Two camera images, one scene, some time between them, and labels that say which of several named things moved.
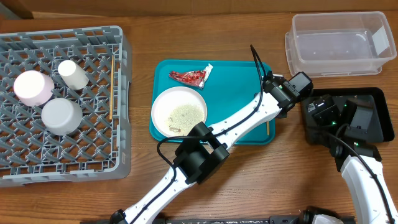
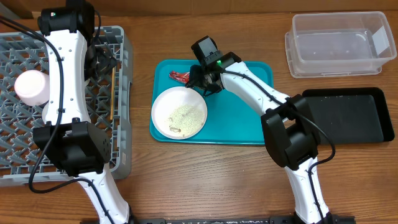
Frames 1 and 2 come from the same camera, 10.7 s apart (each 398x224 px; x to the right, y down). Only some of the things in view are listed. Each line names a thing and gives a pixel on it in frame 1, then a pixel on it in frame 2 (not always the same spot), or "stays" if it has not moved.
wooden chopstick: x=111 y=88 stays
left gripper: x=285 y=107 -> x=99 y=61
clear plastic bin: x=345 y=43 stays
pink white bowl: x=33 y=88 stays
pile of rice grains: x=183 y=119 stays
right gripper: x=351 y=116 -> x=199 y=78
